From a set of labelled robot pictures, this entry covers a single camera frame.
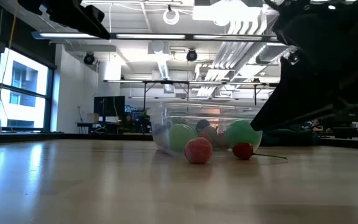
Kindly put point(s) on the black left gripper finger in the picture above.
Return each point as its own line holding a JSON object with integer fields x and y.
{"x": 79, "y": 15}

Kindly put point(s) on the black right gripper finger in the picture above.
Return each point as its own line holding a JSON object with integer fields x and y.
{"x": 297, "y": 93}
{"x": 340, "y": 108}

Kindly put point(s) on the red toy cherry with stem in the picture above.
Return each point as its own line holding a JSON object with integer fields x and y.
{"x": 243, "y": 151}

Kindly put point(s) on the pink toy peach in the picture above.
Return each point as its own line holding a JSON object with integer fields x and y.
{"x": 198, "y": 151}

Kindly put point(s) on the light green sliced toy lime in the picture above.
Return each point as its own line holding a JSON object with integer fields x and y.
{"x": 180, "y": 138}

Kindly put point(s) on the clear plastic tupperware container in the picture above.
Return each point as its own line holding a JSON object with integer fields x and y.
{"x": 163, "y": 124}

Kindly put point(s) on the black computer monitor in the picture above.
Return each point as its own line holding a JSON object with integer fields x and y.
{"x": 357, "y": 116}
{"x": 109, "y": 105}

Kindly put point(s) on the dark green cloth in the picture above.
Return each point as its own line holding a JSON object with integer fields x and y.
{"x": 291, "y": 138}

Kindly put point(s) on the large window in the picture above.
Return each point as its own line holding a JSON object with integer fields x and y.
{"x": 23, "y": 74}

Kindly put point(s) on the long ceiling light bar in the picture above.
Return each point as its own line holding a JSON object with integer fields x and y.
{"x": 148, "y": 36}

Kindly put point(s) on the black ceiling camera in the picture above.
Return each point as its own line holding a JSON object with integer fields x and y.
{"x": 89, "y": 58}
{"x": 191, "y": 56}

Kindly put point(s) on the silver ribbed air duct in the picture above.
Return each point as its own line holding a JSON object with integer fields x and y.
{"x": 269, "y": 53}

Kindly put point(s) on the black background station frame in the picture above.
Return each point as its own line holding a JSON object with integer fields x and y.
{"x": 166, "y": 82}

